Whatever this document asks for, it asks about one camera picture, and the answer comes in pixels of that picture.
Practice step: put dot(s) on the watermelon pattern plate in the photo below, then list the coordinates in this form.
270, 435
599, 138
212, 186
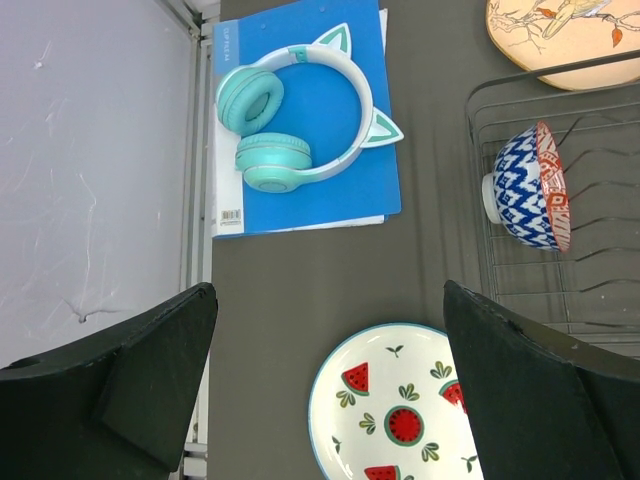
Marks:
387, 404

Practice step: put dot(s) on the black wire dish rack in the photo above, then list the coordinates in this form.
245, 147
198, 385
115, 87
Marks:
590, 292

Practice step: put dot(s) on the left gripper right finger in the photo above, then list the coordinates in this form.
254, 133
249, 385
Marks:
541, 404

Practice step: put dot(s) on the peach bird plate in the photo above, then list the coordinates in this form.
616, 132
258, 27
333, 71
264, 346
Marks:
540, 34

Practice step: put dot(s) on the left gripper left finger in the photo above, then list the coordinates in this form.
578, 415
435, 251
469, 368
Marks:
116, 404

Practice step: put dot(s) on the orange blue patterned bowl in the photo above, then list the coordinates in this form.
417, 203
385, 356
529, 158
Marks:
526, 191

